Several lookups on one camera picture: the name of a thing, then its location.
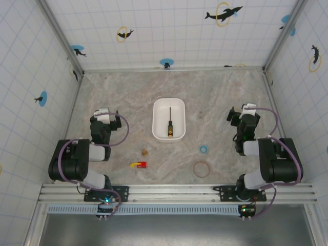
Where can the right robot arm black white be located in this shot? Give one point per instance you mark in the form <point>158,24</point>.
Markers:
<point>276,164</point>

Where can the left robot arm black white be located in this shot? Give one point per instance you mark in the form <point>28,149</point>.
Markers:
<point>74,164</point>

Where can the white plastic bin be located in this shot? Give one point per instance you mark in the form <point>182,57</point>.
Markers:
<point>160,128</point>

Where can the small brass fitting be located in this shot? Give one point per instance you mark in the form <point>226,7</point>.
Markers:
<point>144,152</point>

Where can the red yellow plastic toy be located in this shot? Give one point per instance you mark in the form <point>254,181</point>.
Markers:
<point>140,164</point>

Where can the aluminium frame crossbar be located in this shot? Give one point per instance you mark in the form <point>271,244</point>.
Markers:
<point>174,69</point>

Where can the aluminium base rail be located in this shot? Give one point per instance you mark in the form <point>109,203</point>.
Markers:
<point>169,193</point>

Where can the aluminium frame post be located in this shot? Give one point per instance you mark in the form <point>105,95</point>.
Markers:
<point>283,36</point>

